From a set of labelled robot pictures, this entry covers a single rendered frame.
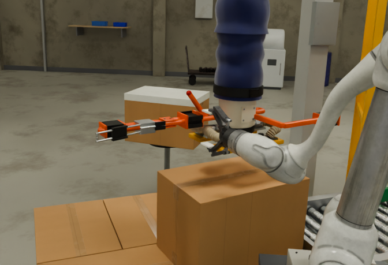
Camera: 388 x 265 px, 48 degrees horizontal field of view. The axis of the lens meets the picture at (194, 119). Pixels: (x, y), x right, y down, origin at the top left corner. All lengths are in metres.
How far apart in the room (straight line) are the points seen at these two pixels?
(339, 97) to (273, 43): 8.46
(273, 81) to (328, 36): 6.58
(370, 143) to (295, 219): 1.01
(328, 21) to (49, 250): 2.31
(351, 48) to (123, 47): 5.72
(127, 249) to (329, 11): 2.09
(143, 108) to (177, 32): 7.70
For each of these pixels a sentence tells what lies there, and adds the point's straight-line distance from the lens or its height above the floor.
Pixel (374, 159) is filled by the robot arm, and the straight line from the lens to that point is 1.20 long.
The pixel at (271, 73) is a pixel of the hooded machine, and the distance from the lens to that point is 9.76.
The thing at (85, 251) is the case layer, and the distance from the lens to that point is 2.24.
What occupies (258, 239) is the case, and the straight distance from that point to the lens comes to 2.03.
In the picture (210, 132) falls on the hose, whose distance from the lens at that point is 1.83.
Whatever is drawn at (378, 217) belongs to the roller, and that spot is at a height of 0.53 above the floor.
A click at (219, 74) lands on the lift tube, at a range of 1.89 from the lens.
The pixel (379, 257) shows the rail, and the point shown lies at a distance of 2.28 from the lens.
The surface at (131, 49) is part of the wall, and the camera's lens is 11.30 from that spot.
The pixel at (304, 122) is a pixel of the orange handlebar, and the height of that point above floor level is 1.24.
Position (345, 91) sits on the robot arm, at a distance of 1.36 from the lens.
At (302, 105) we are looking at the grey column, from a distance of 3.33.
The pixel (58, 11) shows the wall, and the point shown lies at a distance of 11.78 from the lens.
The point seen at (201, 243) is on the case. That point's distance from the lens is 1.84.
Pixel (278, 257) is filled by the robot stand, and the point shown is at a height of 0.75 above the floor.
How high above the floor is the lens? 1.69
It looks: 14 degrees down
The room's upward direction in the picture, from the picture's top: 2 degrees clockwise
